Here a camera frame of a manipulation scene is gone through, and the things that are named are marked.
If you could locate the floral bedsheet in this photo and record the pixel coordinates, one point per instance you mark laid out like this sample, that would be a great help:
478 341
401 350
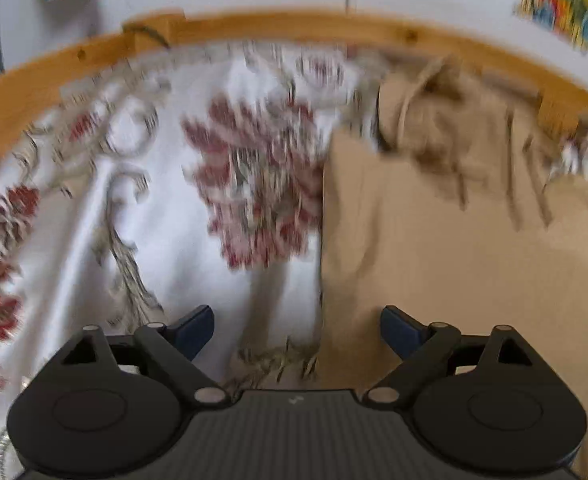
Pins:
164 240

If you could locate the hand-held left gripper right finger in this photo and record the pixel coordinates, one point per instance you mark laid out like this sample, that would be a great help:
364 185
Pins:
399 332

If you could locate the wooden bed frame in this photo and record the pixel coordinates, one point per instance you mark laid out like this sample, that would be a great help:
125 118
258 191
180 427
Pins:
274 25

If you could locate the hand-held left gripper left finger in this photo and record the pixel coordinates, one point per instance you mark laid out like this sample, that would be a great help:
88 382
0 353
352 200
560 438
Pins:
194 332

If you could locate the beige garment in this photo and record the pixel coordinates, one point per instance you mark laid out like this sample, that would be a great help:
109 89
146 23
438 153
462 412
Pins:
449 260

